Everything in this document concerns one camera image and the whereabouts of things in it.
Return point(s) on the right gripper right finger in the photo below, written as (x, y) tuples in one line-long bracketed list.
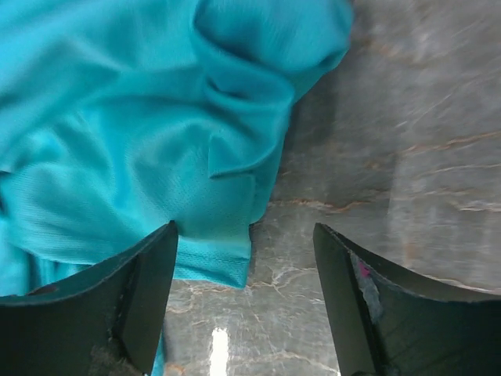
[(388, 320)]

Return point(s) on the teal t shirt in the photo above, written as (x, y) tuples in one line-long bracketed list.
[(118, 117)]

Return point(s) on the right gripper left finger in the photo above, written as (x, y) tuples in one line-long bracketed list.
[(105, 320)]

